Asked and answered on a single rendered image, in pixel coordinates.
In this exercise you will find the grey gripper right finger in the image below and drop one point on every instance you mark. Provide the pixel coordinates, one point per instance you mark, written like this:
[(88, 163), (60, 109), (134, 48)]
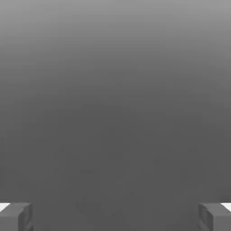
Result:
[(216, 216)]

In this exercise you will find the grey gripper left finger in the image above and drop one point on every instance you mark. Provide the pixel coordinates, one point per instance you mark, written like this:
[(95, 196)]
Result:
[(14, 216)]

